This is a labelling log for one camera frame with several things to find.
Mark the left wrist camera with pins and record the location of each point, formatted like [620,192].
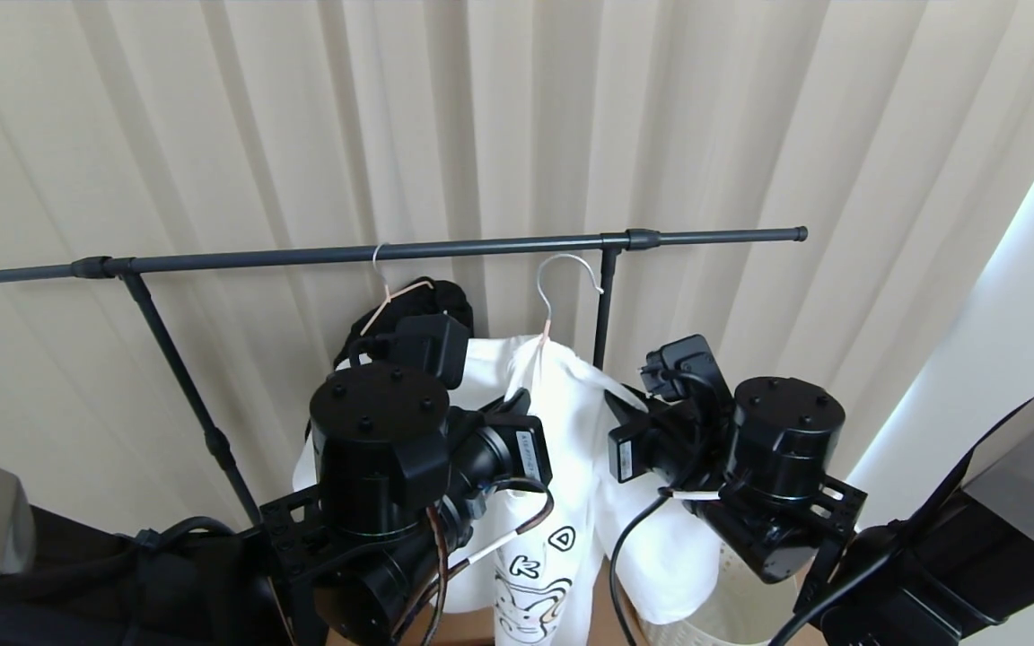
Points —
[427,345]

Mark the white curtain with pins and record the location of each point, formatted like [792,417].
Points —
[391,117]

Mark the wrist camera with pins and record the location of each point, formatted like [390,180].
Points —
[427,345]
[687,363]

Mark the black shorts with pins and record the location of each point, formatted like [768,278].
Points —
[445,301]

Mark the pink clothes hanger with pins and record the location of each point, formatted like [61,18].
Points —
[546,327]
[391,294]

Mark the white laundry basket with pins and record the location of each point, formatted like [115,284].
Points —
[741,610]

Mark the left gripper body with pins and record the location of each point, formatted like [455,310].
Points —
[499,458]

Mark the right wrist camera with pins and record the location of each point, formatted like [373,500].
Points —
[687,363]

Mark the white garment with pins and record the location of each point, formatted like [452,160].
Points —
[571,449]

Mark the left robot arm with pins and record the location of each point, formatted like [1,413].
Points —
[373,431]

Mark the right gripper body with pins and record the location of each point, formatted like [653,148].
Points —
[661,444]

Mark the black clothes rack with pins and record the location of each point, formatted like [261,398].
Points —
[302,258]

